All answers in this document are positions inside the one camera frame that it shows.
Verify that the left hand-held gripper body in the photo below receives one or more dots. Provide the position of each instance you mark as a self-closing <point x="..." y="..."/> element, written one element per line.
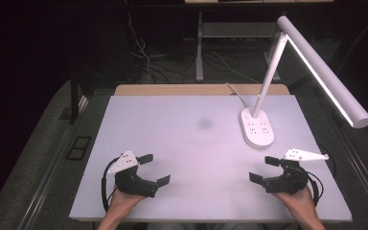
<point x="131" y="183"/>

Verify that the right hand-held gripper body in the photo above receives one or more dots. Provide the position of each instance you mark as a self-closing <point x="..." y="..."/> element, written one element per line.
<point x="289" y="182"/>

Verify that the person's left hand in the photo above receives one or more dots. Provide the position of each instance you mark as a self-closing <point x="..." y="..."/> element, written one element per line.
<point x="123" y="201"/>

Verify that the person's right hand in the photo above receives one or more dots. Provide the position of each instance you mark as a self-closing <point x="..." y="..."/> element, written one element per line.
<point x="297" y="201"/>

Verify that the white table mat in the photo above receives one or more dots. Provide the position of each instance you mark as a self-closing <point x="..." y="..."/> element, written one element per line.
<point x="201" y="143"/>

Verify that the white desk lamp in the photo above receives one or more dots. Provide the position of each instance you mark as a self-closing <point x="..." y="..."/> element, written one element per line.
<point x="270" y="80"/>

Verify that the black metal stand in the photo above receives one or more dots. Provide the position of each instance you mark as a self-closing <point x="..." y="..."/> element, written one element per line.
<point x="74" y="99"/>

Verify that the black floor socket frame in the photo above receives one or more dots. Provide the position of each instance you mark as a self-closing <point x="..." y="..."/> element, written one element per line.
<point x="78" y="147"/>

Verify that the metal floor rail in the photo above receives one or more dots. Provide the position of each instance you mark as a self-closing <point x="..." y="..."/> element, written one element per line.
<point x="361" y="169"/>
<point x="44" y="185"/>

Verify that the grey metal desk frame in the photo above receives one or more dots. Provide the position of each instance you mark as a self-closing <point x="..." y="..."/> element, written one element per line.
<point x="199" y="48"/>

